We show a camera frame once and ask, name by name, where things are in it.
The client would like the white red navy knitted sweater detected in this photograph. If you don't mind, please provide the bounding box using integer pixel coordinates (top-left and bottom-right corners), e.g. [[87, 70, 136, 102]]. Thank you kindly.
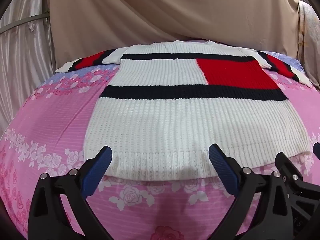
[[55, 40, 313, 182]]

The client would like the white striped curtain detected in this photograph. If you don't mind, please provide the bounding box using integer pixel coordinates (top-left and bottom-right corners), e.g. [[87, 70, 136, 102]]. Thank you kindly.
[[0, 0, 57, 135]]

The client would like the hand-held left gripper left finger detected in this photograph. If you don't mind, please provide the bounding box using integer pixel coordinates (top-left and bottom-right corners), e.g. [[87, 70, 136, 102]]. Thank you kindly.
[[27, 145, 113, 240]]

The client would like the beige curtain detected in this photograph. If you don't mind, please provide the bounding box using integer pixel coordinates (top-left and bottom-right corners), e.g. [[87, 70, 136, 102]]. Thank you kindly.
[[49, 0, 320, 92]]

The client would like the pale floral cloth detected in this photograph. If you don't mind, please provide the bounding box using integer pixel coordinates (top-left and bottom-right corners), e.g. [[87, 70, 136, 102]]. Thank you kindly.
[[295, 0, 320, 93]]

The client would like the grey metal bar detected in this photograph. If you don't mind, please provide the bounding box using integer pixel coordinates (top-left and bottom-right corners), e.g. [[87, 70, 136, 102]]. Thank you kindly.
[[0, 12, 50, 34]]

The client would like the pink floral bed sheet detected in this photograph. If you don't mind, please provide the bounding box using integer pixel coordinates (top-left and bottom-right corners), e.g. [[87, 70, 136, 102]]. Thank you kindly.
[[0, 39, 320, 240]]

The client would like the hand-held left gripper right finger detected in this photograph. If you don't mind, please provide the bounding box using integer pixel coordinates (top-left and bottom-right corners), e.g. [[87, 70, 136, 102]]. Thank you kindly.
[[209, 144, 298, 240]]

